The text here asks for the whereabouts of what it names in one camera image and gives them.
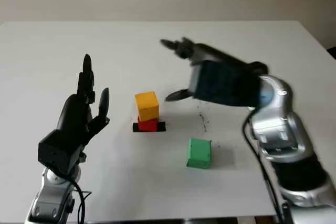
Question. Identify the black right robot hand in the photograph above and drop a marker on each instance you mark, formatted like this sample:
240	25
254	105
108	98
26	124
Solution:
215	53

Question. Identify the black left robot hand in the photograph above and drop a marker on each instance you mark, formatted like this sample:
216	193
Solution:
74	116

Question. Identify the yellow wooden block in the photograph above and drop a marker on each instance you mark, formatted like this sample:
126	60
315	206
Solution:
147	106

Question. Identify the red wooden block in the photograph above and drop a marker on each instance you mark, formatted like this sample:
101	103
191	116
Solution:
148	125

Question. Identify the green wooden block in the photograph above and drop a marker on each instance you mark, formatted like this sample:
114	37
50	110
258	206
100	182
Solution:
198	154

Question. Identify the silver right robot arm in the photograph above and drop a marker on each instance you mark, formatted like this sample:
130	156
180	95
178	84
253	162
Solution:
283	134

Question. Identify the black tape strip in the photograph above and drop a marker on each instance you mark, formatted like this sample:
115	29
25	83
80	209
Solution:
162	127

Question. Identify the dark furniture piece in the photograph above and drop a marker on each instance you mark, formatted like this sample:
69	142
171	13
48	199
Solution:
332	53

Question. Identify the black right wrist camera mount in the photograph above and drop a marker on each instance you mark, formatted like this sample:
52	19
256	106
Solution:
225	85

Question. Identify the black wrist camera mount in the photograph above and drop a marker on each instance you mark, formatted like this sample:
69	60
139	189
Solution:
225	85
57	153

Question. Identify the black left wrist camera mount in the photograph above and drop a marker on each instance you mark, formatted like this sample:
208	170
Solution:
57	153

